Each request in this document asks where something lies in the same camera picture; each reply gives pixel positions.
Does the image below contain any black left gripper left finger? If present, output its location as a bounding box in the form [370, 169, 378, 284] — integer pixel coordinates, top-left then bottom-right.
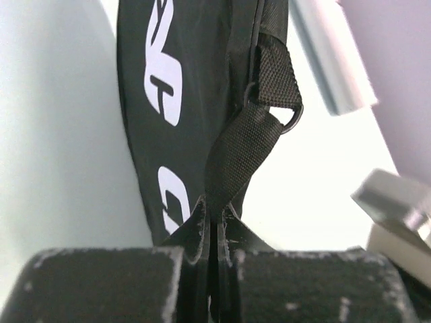
[9, 194, 211, 323]

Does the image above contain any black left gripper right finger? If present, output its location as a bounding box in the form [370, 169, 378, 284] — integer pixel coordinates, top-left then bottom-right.
[215, 207, 418, 323]

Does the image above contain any black Crossway racket bag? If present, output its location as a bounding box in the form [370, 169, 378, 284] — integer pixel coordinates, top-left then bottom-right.
[117, 0, 305, 248]

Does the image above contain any right aluminium frame post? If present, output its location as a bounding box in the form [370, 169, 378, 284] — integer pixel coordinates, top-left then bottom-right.
[289, 0, 378, 116]

